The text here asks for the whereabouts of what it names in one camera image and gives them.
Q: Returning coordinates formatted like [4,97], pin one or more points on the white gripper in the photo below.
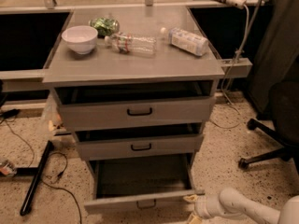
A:
[203,206]

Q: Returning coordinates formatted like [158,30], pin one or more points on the grey bottom drawer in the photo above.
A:
[142,183]

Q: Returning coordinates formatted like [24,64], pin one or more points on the grey drawer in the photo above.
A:
[142,183]
[134,105]
[139,141]

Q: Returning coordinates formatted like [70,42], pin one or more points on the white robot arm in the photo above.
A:
[231,204]

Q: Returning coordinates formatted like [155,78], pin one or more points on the grey middle drawer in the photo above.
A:
[139,141]

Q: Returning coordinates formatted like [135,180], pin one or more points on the grey top drawer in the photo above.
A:
[134,105]

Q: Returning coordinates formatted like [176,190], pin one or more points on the grey drawer cabinet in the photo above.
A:
[104,67]

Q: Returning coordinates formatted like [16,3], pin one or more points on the black office chair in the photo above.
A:
[284,108]

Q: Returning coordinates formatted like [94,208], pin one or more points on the black metal bar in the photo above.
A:
[38,171]

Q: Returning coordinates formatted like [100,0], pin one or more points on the white labelled plastic bottle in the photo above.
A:
[194,44]

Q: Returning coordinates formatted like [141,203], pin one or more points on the clear plastic bag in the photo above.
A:
[51,123]

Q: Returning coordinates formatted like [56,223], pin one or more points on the clear plastic water bottle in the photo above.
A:
[129,43]

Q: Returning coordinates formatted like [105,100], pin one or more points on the white ceramic bowl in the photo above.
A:
[80,39]

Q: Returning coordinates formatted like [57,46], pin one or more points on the black power adapter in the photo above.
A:
[10,113]

